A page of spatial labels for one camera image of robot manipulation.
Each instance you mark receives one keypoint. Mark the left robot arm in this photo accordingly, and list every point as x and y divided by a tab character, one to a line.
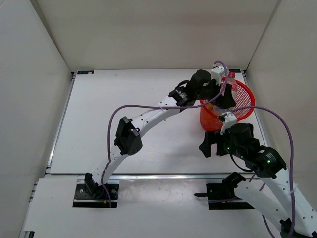
129	133

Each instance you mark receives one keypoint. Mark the red label clear bottle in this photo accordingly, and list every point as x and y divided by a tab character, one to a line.
231	80

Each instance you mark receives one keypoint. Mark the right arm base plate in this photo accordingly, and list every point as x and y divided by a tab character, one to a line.
220	197

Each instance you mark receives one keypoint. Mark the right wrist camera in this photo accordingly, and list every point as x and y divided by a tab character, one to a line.
230	120

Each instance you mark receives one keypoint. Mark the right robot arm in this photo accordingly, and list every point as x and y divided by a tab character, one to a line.
291	214

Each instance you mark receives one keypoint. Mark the left corner dark label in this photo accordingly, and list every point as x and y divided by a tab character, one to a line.
85	72

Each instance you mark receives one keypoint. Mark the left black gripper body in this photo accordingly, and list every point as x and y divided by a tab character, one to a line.
210	88

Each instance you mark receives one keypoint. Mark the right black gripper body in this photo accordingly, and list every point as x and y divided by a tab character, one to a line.
235	149

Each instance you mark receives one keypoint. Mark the red mesh plastic bin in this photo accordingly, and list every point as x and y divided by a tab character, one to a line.
210	122

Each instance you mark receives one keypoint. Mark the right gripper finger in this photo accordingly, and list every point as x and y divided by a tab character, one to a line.
222	118
211	138

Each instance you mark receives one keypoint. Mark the right corner dark label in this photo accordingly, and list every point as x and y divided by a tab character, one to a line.
235	70

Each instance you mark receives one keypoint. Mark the aluminium table edge rail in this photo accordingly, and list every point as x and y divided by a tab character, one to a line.
169	176

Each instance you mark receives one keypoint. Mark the corner dark label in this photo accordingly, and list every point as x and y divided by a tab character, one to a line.
85	72
235	70

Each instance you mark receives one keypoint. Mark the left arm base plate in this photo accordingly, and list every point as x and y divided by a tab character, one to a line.
84	199

